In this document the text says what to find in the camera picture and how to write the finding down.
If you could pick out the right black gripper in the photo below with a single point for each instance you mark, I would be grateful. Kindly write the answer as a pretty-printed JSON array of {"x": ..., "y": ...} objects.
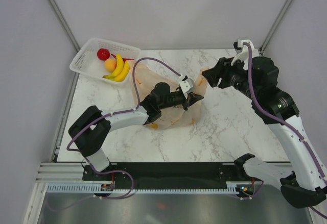
[{"x": 222, "y": 69}]

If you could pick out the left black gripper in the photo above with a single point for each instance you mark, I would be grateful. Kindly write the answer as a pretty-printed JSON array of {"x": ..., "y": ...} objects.
[{"x": 192, "y": 98}]

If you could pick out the peach banana-print plastic bag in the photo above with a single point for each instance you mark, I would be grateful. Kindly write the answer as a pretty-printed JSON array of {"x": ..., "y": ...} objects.
[{"x": 178, "y": 117}]

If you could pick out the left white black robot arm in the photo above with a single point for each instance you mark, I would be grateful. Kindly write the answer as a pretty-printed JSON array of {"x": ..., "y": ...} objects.
[{"x": 90, "y": 130}]

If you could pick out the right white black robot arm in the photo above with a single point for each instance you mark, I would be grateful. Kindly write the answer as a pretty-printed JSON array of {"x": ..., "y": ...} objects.
[{"x": 305, "y": 184}]

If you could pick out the fake yellow banana bunch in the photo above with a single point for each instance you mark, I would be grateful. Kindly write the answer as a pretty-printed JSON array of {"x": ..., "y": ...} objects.
[{"x": 121, "y": 71}]

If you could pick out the fake red chili pepper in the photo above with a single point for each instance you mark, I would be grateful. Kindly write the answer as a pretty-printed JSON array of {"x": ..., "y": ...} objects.
[{"x": 124, "y": 59}]

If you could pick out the fake orange fruit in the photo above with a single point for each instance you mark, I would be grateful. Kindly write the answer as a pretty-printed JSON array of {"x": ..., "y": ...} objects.
[{"x": 110, "y": 64}]

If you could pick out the white plastic fruit basket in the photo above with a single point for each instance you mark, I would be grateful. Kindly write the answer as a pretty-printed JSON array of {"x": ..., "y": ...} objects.
[{"x": 88, "y": 64}]

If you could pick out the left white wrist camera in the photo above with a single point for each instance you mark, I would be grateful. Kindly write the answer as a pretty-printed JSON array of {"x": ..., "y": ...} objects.
[{"x": 186, "y": 85}]

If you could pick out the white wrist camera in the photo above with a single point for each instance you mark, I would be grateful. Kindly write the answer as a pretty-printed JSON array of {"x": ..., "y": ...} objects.
[
  {"x": 242, "y": 46},
  {"x": 186, "y": 85}
]

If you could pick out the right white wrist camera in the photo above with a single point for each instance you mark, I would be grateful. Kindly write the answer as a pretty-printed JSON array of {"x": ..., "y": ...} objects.
[{"x": 242, "y": 46}]

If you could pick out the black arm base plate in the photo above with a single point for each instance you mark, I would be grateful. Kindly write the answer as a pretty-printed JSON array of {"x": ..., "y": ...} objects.
[{"x": 181, "y": 175}]

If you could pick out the white slotted cable duct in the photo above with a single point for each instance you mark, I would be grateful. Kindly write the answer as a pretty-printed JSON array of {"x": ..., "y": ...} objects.
[{"x": 98, "y": 188}]

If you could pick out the aluminium frame rail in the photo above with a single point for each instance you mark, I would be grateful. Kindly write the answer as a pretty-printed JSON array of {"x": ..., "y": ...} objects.
[{"x": 74, "y": 172}]

